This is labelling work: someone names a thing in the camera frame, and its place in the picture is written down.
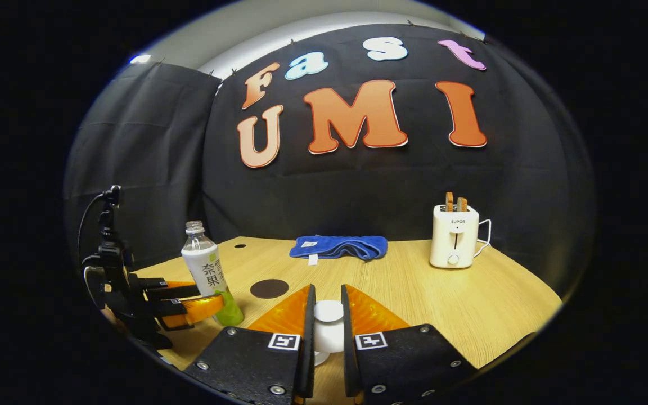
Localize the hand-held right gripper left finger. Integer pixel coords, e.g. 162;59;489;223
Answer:
182;284;317;405

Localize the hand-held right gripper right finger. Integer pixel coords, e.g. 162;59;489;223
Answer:
341;284;478;405

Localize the white teacup lid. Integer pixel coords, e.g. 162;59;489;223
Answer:
314;300;345;354

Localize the clear water bottle white label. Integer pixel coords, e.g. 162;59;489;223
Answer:
181;220;245;327

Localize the dark round coaster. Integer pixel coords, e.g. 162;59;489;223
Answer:
250;278;290;299

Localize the blue towel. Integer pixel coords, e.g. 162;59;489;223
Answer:
289;235;389;266

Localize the white toaster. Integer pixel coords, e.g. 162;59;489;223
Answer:
429;204;480;269

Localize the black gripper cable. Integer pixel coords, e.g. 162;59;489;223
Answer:
78;190;112;265

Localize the white toaster cable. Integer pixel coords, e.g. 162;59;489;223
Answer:
473;218;493;259

